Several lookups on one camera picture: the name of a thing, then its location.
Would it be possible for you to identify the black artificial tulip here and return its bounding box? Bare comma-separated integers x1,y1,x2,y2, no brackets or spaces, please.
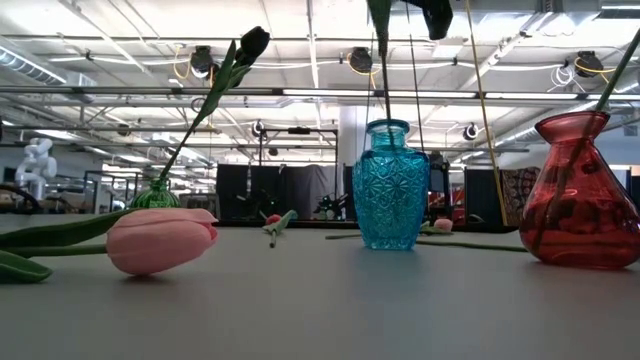
158,25,272,182
164,47,254,181

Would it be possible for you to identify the pink artificial tulip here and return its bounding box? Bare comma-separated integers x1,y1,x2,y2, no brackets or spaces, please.
324,217,455,241
0,207,220,285
593,27,640,114

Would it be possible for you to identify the blue glass vase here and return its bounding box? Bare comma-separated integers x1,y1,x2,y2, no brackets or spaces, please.
352,118,431,251

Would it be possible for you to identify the red glass vase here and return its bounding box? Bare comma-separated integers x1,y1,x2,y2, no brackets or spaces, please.
518,110,640,270

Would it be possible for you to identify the green glass vase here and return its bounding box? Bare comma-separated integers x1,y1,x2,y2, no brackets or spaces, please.
130,177,181,210

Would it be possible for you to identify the black partition panel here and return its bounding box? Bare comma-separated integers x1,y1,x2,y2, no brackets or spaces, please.
463,167,504,226

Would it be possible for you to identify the patterned fabric panel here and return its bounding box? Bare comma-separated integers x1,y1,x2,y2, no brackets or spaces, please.
501,167,542,226

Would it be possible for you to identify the small black background robot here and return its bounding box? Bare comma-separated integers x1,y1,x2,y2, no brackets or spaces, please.
313,192,350,221

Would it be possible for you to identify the black curtain partition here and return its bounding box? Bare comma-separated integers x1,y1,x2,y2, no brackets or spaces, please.
215,163,347,221

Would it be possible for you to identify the yellow cable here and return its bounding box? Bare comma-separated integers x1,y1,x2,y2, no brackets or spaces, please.
464,0,509,227

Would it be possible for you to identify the black metal frame stand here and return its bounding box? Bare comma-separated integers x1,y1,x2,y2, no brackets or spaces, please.
257,127,341,221

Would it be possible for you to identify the black metal table frame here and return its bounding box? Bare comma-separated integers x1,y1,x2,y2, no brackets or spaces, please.
217,218,520,234

